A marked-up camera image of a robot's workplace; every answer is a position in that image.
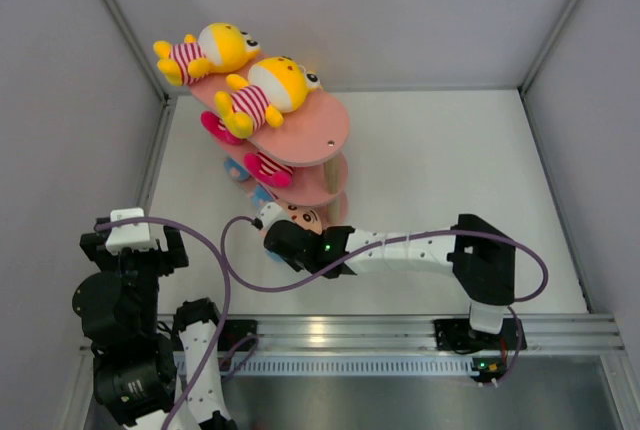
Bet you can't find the yellow plush striped shirt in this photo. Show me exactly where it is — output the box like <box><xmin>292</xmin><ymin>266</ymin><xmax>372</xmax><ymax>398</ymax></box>
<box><xmin>215</xmin><ymin>56</ymin><xmax>321</xmax><ymax>139</ymax></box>

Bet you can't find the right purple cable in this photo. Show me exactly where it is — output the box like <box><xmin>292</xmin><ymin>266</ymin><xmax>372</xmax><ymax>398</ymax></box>
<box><xmin>219</xmin><ymin>214</ymin><xmax>550</xmax><ymax>389</ymax></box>

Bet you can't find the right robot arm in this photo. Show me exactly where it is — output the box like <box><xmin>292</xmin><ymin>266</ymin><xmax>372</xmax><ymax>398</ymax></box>
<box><xmin>256</xmin><ymin>210</ymin><xmax>515</xmax><ymax>347</ymax></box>

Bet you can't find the pink plush striped shirt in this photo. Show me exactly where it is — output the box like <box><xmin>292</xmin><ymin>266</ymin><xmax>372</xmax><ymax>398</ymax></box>
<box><xmin>200</xmin><ymin>111</ymin><xmax>243</xmax><ymax>145</ymax></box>

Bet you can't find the purple cable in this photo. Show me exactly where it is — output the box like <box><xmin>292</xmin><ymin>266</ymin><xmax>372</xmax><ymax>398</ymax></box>
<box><xmin>219</xmin><ymin>214</ymin><xmax>550</xmax><ymax>389</ymax></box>
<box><xmin>95</xmin><ymin>217</ymin><xmax>260</xmax><ymax>430</ymax></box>

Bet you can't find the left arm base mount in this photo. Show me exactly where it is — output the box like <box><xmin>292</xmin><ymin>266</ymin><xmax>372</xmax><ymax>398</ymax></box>
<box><xmin>218</xmin><ymin>319</ymin><xmax>258</xmax><ymax>352</ymax></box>

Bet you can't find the large yellow plush on shelf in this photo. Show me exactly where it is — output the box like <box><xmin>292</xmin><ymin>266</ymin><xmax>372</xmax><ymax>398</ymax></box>
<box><xmin>153</xmin><ymin>22</ymin><xmax>261</xmax><ymax>87</ymax></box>

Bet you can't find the blue plush under shelf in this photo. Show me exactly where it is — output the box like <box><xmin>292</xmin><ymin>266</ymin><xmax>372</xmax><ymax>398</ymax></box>
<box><xmin>223</xmin><ymin>157</ymin><xmax>251</xmax><ymax>182</ymax></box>

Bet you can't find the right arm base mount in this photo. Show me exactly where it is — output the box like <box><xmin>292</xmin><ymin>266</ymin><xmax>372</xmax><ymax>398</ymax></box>
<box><xmin>434</xmin><ymin>318</ymin><xmax>520</xmax><ymax>354</ymax></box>

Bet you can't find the peach-faced boy plush doll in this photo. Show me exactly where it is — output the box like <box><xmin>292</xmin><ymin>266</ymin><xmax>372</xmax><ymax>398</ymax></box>
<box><xmin>248</xmin><ymin>185</ymin><xmax>275</xmax><ymax>209</ymax></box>

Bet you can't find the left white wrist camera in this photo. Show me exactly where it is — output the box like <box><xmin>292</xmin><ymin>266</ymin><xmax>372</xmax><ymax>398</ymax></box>
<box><xmin>105</xmin><ymin>207</ymin><xmax>157</xmax><ymax>255</ymax></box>

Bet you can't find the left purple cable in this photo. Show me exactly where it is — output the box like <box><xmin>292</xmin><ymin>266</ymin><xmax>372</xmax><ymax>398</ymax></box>
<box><xmin>95</xmin><ymin>217</ymin><xmax>260</xmax><ymax>430</ymax></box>

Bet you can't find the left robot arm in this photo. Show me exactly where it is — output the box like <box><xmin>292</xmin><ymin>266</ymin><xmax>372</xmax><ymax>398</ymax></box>
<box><xmin>72</xmin><ymin>208</ymin><xmax>237</xmax><ymax>429</ymax></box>

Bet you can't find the slotted grey cable duct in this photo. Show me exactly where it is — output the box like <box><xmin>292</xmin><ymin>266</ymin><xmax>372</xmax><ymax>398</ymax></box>
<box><xmin>172</xmin><ymin>353</ymin><xmax>481</xmax><ymax>377</ymax></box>

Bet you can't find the aluminium front rail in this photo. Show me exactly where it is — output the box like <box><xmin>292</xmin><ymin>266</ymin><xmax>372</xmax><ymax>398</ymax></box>
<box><xmin>79</xmin><ymin>313</ymin><xmax>625</xmax><ymax>352</ymax></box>

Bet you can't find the white pink-eared plush toy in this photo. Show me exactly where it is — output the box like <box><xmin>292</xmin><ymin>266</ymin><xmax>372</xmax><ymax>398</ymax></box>
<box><xmin>243</xmin><ymin>152</ymin><xmax>294</xmax><ymax>188</ymax></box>

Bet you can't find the pink three-tier wooden shelf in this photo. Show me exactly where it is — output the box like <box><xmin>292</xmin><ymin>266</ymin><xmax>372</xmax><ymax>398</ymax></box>
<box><xmin>190</xmin><ymin>60</ymin><xmax>350</xmax><ymax>224</ymax></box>

